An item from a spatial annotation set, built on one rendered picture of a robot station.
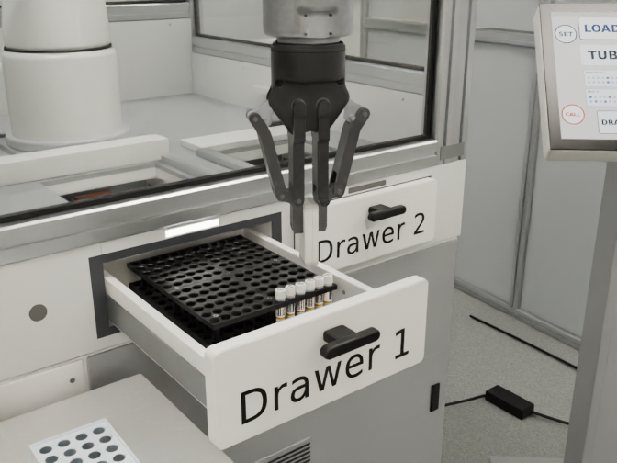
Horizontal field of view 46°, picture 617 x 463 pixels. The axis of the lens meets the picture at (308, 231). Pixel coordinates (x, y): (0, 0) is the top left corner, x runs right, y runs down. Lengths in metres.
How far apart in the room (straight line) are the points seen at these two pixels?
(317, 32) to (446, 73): 0.57
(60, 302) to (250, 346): 0.31
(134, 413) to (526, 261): 2.08
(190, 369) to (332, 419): 0.55
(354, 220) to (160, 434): 0.46
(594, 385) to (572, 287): 1.02
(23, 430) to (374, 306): 0.43
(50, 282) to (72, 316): 0.06
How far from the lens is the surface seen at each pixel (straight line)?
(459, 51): 1.27
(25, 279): 0.92
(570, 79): 1.45
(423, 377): 1.44
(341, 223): 1.13
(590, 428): 1.78
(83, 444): 0.84
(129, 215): 0.95
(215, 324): 0.81
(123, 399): 0.96
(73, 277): 0.94
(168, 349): 0.83
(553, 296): 2.78
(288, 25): 0.71
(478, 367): 2.55
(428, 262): 1.33
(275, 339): 0.73
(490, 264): 2.95
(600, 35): 1.52
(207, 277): 0.93
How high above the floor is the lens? 1.27
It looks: 20 degrees down
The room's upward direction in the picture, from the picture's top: straight up
